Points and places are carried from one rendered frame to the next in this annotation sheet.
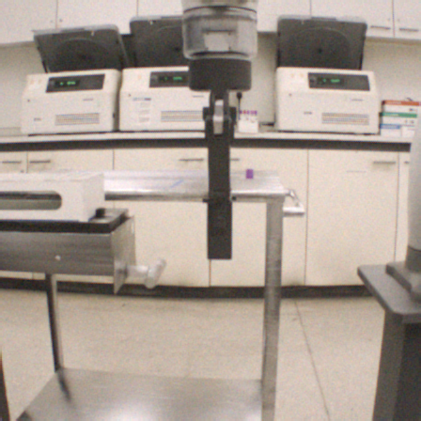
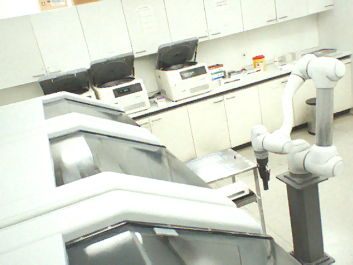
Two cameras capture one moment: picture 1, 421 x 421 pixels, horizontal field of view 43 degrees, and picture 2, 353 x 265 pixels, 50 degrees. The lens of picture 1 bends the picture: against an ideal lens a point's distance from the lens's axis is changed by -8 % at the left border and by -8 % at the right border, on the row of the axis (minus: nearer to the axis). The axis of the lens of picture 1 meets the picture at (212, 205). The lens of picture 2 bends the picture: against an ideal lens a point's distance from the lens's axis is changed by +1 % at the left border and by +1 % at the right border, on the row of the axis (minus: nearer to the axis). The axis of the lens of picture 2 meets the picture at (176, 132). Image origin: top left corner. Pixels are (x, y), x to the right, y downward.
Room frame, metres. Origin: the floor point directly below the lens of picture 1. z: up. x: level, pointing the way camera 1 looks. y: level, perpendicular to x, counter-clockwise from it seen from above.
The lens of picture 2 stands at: (-1.20, 1.20, 2.01)
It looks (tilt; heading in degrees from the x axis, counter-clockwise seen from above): 19 degrees down; 340
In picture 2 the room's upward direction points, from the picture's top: 12 degrees counter-clockwise
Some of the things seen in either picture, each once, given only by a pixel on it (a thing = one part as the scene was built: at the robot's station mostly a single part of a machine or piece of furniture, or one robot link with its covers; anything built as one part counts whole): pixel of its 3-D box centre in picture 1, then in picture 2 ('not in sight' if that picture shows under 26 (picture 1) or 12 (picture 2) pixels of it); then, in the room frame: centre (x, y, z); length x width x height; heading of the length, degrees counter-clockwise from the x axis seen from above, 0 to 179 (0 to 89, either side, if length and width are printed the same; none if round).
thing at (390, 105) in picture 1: (400, 104); (214, 67); (3.37, -1.18, 1.10); 0.24 x 0.13 x 0.10; 86
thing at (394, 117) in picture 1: (397, 118); (213, 74); (3.37, -1.16, 1.01); 0.23 x 0.12 x 0.08; 87
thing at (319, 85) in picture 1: (321, 75); (180, 67); (3.24, -0.64, 1.25); 0.62 x 0.56 x 0.69; 177
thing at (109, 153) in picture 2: not in sight; (137, 214); (0.08, 0.96, 1.28); 0.61 x 0.51 x 0.63; 177
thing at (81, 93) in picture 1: (80, 81); (69, 98); (3.31, 0.79, 1.22); 0.62 x 0.56 x 0.64; 175
